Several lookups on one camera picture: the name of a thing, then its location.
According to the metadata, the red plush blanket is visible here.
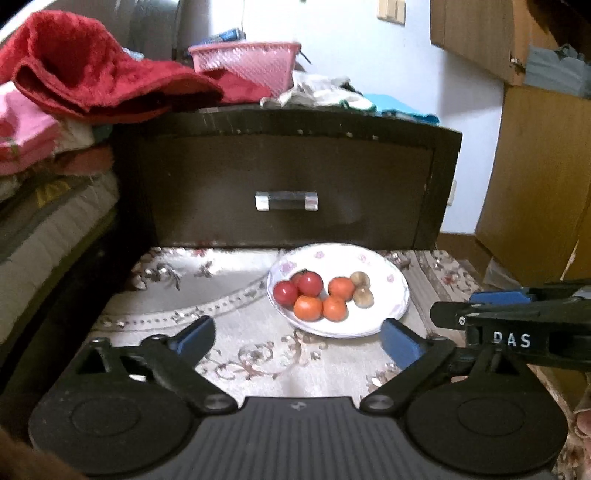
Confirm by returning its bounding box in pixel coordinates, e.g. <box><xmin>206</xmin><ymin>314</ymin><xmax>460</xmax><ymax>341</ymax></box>
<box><xmin>1</xmin><ymin>10</ymin><xmax>270</xmax><ymax>125</ymax></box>

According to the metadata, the teal folded cloth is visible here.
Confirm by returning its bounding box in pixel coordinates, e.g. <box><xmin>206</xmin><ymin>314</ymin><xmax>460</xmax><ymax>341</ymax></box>
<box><xmin>365</xmin><ymin>94</ymin><xmax>440</xmax><ymax>125</ymax></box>

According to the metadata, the small orange mandarin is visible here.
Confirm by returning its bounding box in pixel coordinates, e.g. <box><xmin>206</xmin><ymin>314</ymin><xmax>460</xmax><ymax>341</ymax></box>
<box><xmin>322</xmin><ymin>296</ymin><xmax>349</xmax><ymax>322</ymax></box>
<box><xmin>328</xmin><ymin>277</ymin><xmax>356</xmax><ymax>302</ymax></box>

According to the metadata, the beige wall socket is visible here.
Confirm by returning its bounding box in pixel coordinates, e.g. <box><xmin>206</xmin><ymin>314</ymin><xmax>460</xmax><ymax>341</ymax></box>
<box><xmin>378</xmin><ymin>0</ymin><xmax>406</xmax><ymax>26</ymax></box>

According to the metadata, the brown wooden cupboard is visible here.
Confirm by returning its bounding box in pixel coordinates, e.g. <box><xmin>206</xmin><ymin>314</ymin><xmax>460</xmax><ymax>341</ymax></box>
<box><xmin>430</xmin><ymin>1</ymin><xmax>590</xmax><ymax>284</ymax></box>

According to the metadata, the pink folded blanket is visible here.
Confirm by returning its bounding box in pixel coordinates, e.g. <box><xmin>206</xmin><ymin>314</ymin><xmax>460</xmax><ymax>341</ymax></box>
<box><xmin>1</xmin><ymin>82</ymin><xmax>60</xmax><ymax>176</ymax></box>

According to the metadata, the red cherry tomato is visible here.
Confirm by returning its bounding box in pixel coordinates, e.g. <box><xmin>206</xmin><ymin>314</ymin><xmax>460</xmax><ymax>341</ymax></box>
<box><xmin>273</xmin><ymin>280</ymin><xmax>298</xmax><ymax>308</ymax></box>
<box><xmin>297</xmin><ymin>271</ymin><xmax>324</xmax><ymax>297</ymax></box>

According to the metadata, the dark wooden drawer cabinet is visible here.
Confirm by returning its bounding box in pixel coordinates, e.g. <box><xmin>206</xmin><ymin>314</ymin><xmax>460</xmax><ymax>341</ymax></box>
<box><xmin>111</xmin><ymin>107</ymin><xmax>462</xmax><ymax>249</ymax></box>

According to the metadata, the large orange mandarin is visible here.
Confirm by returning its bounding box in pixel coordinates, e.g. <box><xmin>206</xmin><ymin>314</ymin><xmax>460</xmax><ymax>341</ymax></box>
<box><xmin>293</xmin><ymin>295</ymin><xmax>322</xmax><ymax>322</ymax></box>

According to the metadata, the white crumpled cloth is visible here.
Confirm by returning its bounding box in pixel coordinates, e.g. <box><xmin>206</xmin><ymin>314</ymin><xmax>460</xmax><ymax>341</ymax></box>
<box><xmin>259</xmin><ymin>70</ymin><xmax>377</xmax><ymax>112</ymax></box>

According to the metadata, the clear acrylic drawer handle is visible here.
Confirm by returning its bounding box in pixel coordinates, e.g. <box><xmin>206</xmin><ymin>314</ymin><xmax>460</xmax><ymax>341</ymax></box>
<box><xmin>254</xmin><ymin>191</ymin><xmax>320</xmax><ymax>212</ymax></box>

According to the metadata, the pink plastic basket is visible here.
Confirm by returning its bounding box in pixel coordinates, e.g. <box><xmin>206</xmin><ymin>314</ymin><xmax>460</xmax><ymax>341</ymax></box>
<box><xmin>188</xmin><ymin>41</ymin><xmax>301</xmax><ymax>97</ymax></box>

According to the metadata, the white floral ceramic plate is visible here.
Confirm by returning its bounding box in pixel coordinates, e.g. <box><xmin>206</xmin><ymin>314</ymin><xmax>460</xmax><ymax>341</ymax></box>
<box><xmin>266</xmin><ymin>243</ymin><xmax>410</xmax><ymax>339</ymax></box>

